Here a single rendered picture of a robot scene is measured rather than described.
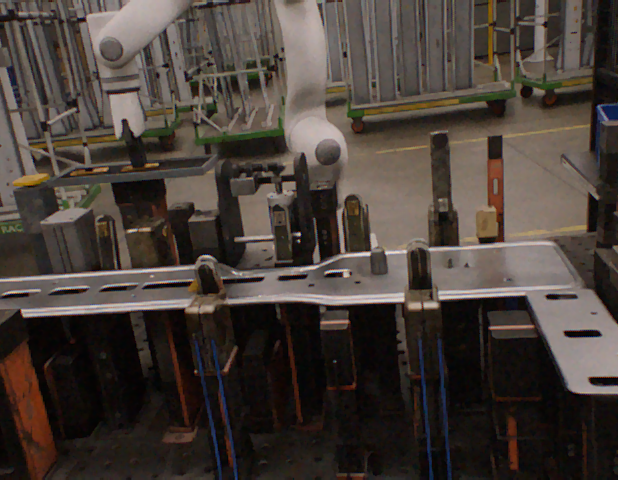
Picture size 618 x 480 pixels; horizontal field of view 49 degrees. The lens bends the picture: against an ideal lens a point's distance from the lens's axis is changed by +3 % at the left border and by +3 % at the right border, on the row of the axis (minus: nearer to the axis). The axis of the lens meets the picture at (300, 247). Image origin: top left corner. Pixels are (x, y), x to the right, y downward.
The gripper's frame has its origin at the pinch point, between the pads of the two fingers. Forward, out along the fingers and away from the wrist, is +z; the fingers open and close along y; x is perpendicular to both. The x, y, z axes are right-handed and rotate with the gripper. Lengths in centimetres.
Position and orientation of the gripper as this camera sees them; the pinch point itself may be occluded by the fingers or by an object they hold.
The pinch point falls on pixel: (138, 157)
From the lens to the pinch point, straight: 163.2
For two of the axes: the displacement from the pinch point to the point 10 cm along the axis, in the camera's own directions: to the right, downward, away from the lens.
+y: 0.3, 3.4, -9.4
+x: 9.9, -1.2, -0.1
